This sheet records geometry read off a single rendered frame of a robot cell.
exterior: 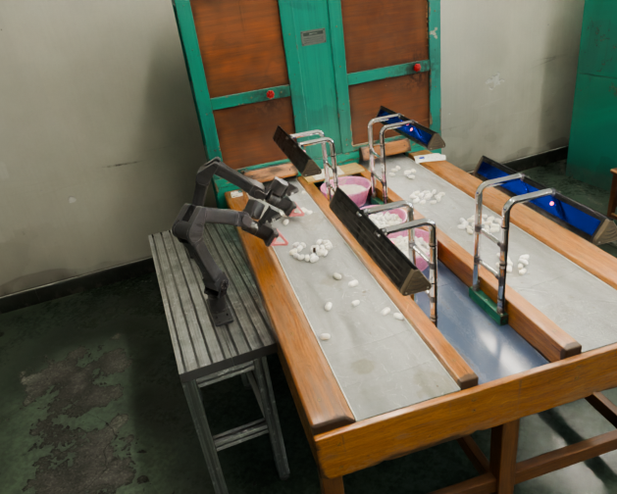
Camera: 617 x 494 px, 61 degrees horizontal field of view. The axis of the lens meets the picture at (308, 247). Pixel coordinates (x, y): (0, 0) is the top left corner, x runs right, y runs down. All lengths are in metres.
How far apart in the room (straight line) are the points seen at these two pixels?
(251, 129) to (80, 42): 1.21
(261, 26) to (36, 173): 1.73
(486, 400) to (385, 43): 2.04
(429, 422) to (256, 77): 1.96
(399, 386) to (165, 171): 2.59
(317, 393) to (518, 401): 0.57
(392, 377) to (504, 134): 3.50
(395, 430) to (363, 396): 0.12
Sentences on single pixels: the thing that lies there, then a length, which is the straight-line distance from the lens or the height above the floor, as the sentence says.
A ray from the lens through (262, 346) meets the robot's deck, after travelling 1.87.
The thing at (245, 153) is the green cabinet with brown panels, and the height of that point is 0.95.
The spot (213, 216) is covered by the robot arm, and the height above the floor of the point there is 1.06.
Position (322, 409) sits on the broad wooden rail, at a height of 0.76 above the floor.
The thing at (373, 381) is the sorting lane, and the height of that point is 0.74.
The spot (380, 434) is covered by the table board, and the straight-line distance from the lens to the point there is 1.48.
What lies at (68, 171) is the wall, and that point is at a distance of 3.70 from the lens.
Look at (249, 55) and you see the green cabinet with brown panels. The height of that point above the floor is 1.44.
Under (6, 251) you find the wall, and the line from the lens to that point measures 3.93.
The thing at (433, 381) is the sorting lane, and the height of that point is 0.74.
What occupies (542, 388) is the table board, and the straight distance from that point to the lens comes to 1.67.
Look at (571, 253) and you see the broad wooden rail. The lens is 2.14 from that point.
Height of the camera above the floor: 1.79
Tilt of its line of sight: 28 degrees down
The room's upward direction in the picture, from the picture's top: 8 degrees counter-clockwise
